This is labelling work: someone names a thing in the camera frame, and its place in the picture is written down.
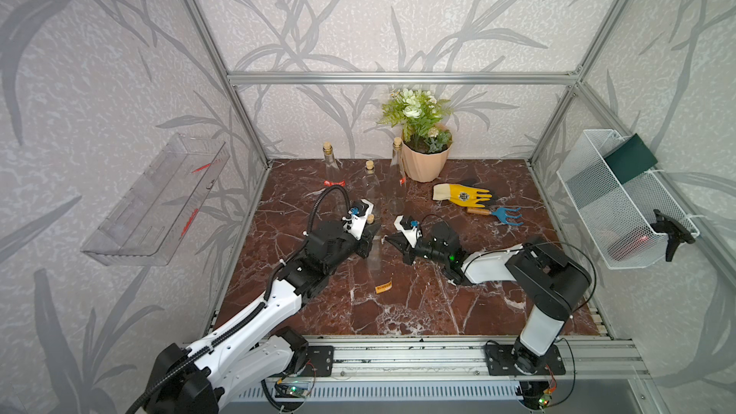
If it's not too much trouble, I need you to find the short glass bottle gold label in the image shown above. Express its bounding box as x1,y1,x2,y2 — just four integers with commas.
362,160,381,218

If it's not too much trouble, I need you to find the peeled gold label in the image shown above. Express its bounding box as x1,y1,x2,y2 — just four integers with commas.
375,281,393,294

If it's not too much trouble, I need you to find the pink flower pot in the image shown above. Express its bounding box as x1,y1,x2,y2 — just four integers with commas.
402,139,452,183

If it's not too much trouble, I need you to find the dark green card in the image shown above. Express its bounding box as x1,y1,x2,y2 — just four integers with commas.
604,134,659,184

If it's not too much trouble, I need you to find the black spray bottle trigger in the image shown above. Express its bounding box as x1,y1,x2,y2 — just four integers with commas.
651,209,696,263

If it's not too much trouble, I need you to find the white mesh wall basket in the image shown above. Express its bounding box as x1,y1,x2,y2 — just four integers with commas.
557,130,700,269

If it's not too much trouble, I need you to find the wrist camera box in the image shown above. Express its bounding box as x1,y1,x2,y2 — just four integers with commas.
343,199,374,241
394,215,422,248

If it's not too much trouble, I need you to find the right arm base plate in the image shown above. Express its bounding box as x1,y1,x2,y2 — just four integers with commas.
483,341,567,376

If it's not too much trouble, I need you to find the green artificial plant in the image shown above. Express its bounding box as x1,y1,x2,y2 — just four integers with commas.
379,88,452,154

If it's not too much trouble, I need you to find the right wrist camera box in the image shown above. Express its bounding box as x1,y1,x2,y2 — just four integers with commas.
394,215,422,248

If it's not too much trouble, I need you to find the tall slim glass bottle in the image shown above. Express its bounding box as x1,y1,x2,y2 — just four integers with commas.
386,137,406,215

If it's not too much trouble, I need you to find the aluminium front rail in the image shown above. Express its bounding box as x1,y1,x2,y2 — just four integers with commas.
166,335,651,383

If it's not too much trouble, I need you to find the yellow gardening glove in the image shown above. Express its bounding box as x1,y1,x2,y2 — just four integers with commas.
432,183,493,208

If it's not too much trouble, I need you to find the blue hand rake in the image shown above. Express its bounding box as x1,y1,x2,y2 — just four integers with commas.
467,207,523,226

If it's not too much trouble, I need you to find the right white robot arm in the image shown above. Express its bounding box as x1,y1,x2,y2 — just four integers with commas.
385,216,592,374

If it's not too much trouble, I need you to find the clear plastic wall shelf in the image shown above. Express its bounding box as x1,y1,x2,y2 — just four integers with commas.
82,133,230,266

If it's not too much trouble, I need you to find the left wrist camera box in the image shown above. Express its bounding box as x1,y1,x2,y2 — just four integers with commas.
343,199,374,241

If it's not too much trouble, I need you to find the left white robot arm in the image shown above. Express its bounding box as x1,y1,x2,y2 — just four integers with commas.
128,215,379,413

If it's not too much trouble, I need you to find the glass bottle with red label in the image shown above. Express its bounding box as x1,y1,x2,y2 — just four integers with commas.
321,142,346,217

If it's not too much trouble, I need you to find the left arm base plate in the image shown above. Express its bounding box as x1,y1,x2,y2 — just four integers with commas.
287,346,335,378

